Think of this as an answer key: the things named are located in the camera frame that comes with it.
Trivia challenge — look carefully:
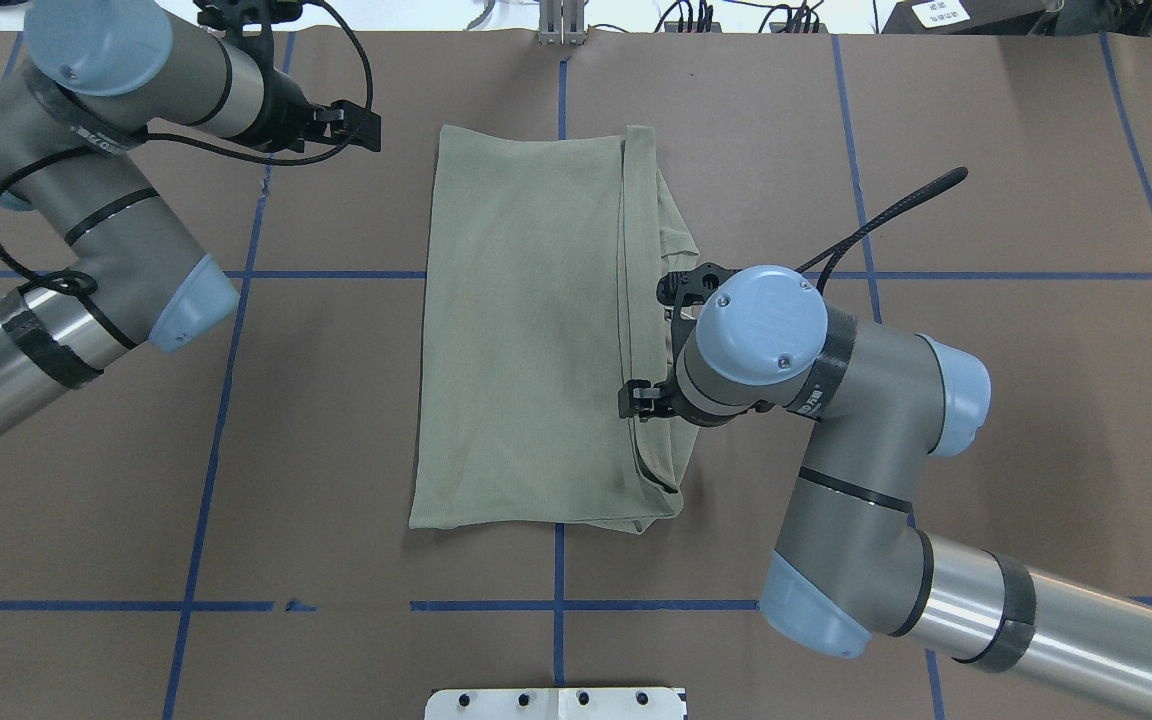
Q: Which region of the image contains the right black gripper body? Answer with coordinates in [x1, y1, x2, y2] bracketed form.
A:
[652, 361, 702, 427]

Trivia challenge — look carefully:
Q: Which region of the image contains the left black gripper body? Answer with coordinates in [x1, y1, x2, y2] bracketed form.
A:
[253, 69, 342, 152]

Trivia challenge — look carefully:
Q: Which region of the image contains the olive green long-sleeve shirt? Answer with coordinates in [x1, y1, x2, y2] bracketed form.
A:
[408, 126, 700, 535]

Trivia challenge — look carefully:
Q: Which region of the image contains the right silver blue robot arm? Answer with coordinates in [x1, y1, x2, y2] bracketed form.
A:
[620, 263, 1152, 717]

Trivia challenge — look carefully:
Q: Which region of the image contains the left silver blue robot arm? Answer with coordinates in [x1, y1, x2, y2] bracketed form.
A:
[0, 1, 381, 435]

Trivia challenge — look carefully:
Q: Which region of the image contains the brown paper table cover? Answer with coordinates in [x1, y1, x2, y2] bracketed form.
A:
[0, 31, 1152, 719]

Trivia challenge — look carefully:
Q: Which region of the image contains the black box with label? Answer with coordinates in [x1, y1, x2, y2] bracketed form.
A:
[879, 1, 1074, 36]

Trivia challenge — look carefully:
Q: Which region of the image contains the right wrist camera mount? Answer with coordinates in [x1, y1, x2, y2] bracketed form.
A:
[655, 263, 738, 323]

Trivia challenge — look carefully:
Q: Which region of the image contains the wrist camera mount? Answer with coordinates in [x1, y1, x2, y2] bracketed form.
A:
[655, 263, 738, 323]
[192, 0, 306, 32]

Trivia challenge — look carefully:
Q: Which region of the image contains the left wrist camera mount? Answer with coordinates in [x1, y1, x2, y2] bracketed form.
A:
[192, 0, 306, 32]

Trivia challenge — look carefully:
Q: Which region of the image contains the aluminium frame post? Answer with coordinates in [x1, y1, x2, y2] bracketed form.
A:
[538, 0, 588, 46]

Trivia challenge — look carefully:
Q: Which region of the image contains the black left camera cable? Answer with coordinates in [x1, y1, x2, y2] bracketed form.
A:
[0, 0, 376, 297]

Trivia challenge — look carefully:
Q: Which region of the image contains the black camera cable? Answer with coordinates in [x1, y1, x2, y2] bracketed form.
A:
[0, 0, 376, 297]
[794, 167, 969, 297]

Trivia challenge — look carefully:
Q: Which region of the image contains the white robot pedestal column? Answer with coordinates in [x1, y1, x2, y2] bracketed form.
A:
[424, 685, 689, 719]

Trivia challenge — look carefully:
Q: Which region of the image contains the black right camera cable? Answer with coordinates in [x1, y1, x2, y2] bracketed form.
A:
[794, 167, 969, 297]

